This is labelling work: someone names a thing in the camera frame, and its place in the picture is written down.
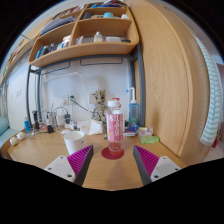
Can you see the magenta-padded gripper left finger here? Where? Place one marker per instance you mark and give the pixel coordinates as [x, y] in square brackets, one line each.
[60, 166]

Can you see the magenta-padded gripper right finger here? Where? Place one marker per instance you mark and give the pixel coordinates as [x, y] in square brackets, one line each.
[163, 166]

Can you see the pink-labelled clear drink bottle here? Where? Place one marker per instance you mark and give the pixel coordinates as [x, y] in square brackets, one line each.
[115, 128]

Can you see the white cup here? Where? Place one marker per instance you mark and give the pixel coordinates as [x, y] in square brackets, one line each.
[74, 143]

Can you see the green sponge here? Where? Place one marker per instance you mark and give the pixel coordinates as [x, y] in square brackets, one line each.
[149, 139]

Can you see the small black charger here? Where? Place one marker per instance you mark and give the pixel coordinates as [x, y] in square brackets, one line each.
[50, 128]

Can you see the flat round red coaster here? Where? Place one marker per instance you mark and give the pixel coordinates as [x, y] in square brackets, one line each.
[106, 155]

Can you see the small white round ornament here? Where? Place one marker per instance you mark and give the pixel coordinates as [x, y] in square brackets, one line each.
[21, 135]
[13, 141]

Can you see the black slim device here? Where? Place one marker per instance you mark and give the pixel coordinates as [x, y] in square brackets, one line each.
[35, 120]

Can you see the small blue bottle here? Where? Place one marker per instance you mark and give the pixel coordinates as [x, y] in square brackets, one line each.
[27, 125]

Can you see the light blue bed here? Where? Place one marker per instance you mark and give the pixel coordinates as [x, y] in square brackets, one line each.
[8, 136]

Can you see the translucent blue spray bottle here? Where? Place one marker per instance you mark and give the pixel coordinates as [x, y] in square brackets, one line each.
[134, 111]

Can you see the teal pillow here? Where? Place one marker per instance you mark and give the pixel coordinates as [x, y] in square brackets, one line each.
[3, 126]

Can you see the brown tree figurine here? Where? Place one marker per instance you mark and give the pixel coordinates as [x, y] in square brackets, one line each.
[99, 100]

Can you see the green-striped white towel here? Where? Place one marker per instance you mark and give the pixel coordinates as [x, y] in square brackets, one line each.
[210, 100]

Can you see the wooden wardrobe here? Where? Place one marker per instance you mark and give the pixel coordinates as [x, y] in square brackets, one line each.
[166, 83]

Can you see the wooden shelf unit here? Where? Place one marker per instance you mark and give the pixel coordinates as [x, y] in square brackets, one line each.
[83, 50]

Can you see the white wall socket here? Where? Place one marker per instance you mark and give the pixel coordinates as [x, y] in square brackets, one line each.
[70, 100]

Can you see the black metal desk frame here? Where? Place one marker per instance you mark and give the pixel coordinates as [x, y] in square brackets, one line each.
[141, 93]

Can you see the long wooden wall shelf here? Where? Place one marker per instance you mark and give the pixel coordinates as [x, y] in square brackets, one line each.
[16, 53]

